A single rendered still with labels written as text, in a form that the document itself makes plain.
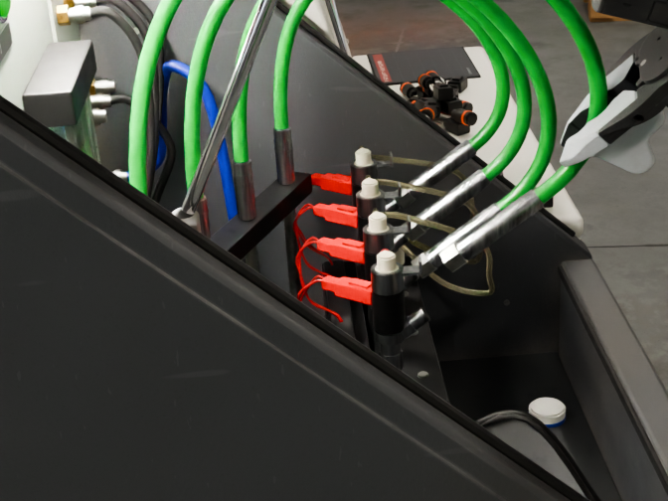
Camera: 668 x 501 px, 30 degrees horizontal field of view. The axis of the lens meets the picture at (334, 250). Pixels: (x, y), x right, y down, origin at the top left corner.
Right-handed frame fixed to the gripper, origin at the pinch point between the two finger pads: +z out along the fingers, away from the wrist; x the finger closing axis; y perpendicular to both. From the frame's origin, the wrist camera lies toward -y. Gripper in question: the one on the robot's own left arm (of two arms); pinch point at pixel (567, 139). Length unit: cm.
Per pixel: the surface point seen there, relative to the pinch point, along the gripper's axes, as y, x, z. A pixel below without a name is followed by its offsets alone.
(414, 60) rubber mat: 12, 88, 49
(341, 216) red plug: -4.9, 9.4, 26.2
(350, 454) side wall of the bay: -11.4, -38.7, 5.0
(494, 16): -9.4, 7.8, -0.7
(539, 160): 2.6, 5.9, 6.2
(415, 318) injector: 0.7, -6.8, 18.9
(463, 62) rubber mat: 18, 87, 43
